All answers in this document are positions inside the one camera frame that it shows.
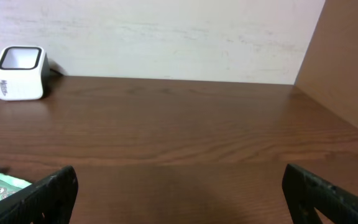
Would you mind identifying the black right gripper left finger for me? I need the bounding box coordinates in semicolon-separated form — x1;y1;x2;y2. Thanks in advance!
0;166;78;223

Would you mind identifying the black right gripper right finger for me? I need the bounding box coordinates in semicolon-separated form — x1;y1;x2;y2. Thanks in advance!
282;164;358;224

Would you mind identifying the white barcode scanner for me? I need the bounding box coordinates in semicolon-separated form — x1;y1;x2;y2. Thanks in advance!
0;45;50;101

